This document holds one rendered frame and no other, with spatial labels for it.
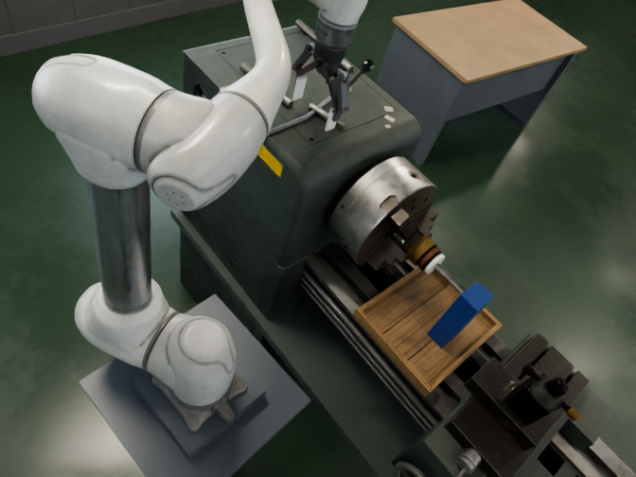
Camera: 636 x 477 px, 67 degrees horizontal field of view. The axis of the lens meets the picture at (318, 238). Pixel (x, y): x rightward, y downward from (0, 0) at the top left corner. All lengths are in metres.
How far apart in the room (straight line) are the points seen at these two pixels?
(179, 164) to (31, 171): 2.35
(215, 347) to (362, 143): 0.66
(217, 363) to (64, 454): 1.16
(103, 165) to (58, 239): 1.89
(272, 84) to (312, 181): 0.46
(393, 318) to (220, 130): 0.93
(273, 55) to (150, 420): 0.95
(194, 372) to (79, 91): 0.63
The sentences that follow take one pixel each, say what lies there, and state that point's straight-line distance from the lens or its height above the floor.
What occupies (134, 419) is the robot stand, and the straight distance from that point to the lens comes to 1.39.
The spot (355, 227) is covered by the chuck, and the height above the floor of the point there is 1.13.
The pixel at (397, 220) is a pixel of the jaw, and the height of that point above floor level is 1.19.
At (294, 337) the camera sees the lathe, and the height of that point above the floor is 0.54.
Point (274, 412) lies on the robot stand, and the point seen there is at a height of 0.75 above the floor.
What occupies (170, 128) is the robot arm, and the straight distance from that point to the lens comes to 0.69.
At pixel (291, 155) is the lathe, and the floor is 1.26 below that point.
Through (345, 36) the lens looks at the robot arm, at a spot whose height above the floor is 1.54.
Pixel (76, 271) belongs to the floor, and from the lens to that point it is 2.53.
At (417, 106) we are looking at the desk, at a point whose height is 0.34.
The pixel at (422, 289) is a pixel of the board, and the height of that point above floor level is 0.88.
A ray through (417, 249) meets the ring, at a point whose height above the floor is 1.11.
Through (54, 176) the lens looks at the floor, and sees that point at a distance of 2.94.
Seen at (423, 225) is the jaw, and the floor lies 1.10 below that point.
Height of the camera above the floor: 2.07
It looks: 50 degrees down
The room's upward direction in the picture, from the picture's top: 20 degrees clockwise
